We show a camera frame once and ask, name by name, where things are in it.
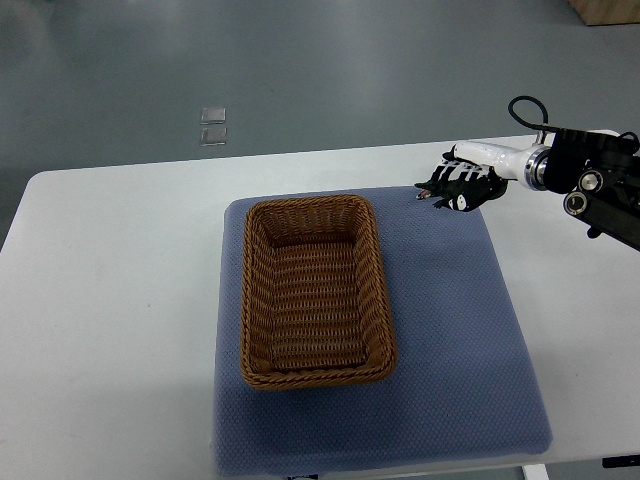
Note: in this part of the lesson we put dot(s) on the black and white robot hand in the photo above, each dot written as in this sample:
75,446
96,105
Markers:
494,167

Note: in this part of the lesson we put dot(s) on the dark toy crocodile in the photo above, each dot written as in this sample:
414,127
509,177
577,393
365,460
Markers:
458,195

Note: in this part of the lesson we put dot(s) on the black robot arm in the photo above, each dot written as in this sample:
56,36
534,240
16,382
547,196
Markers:
597,173

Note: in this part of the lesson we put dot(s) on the brown wicker basket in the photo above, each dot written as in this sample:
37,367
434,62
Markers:
315,308

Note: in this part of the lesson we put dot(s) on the wooden box corner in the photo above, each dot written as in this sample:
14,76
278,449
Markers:
606,12

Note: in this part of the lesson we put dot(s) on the blue quilted mat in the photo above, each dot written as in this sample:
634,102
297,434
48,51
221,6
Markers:
463,386

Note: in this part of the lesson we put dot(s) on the lower metal floor plate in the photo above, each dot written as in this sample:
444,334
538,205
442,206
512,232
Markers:
213,135

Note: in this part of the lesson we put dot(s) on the metal floor plate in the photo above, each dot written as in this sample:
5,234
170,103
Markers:
213,135
212,115

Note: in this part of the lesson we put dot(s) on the upper metal floor plate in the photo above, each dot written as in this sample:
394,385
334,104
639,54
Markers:
212,115

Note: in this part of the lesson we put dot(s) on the black table bracket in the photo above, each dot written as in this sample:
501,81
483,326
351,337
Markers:
621,462

